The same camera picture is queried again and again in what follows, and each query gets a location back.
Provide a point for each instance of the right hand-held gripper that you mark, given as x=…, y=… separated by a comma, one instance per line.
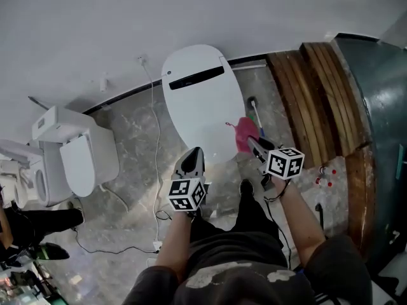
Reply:
x=284, y=164

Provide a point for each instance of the person's black trousers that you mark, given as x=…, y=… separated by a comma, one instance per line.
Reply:
x=248, y=221

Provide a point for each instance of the white wall water valve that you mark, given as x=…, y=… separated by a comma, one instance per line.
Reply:
x=103, y=84

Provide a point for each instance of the white box device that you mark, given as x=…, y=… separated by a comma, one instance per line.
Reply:
x=397, y=272

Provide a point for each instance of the small green plastic holder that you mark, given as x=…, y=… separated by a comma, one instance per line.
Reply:
x=251, y=118

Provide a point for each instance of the red cloth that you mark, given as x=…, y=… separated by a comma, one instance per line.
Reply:
x=245, y=132

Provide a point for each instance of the person's right black shoe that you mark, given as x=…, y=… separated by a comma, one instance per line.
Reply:
x=246, y=187

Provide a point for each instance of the red and white can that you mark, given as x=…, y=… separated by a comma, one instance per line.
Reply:
x=320, y=174

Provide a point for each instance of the white toilet lid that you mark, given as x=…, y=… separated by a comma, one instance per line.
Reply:
x=203, y=122

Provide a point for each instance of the grey metal bar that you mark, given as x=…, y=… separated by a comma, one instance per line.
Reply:
x=38, y=103

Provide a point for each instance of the person's right forearm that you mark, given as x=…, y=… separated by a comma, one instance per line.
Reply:
x=299, y=224

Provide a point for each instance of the white wall socket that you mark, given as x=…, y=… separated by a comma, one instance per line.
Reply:
x=142, y=59

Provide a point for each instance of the white toilet with tank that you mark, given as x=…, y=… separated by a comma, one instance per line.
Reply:
x=101, y=151

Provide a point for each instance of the wooden steps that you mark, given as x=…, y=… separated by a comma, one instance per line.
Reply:
x=305, y=106

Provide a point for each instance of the person's dark printed shirt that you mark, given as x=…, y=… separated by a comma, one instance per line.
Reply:
x=340, y=265

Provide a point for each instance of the red-capped clear bottle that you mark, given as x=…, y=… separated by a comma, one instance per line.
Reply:
x=329, y=184
x=334, y=172

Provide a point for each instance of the cluttered work table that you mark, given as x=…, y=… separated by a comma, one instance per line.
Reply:
x=19, y=284

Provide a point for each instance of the person's left forearm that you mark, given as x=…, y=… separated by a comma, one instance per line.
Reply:
x=173, y=243

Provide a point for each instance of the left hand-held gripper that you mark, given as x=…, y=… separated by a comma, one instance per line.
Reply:
x=186, y=194

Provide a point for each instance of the dark green metal structure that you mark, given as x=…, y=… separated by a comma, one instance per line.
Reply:
x=381, y=106

